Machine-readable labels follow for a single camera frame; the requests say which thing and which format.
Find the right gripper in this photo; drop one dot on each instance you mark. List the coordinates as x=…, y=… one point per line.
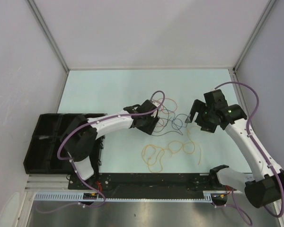
x=199, y=106

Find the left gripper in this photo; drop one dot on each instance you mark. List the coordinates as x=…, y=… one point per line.
x=150, y=127

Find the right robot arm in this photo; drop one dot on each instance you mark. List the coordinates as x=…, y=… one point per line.
x=266, y=183

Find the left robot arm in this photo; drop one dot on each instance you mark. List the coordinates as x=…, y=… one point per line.
x=79, y=139

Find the black compartment bin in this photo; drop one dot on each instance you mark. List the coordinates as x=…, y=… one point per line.
x=41, y=157

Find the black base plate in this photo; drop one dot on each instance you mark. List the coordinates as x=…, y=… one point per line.
x=155, y=186

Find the white slotted cable duct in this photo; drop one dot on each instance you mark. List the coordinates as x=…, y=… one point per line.
x=87, y=197

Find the aluminium frame rail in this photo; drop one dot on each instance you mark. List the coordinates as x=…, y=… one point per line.
x=47, y=183

